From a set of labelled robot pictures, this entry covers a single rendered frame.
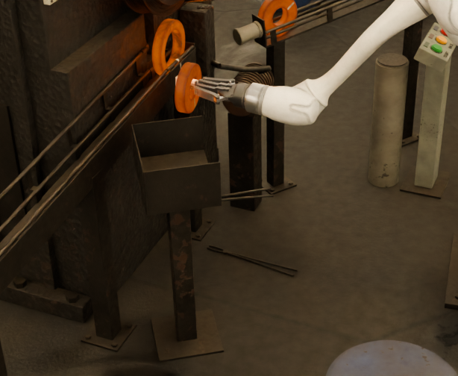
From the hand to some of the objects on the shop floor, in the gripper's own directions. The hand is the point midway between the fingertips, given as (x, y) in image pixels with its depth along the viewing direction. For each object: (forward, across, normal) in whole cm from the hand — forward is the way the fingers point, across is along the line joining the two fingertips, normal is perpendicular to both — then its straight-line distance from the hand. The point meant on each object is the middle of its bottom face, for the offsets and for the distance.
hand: (186, 83), depth 283 cm
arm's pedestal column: (-104, +34, -67) cm, 128 cm away
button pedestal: (-64, +83, -70) cm, 126 cm away
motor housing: (-4, +48, -72) cm, 87 cm away
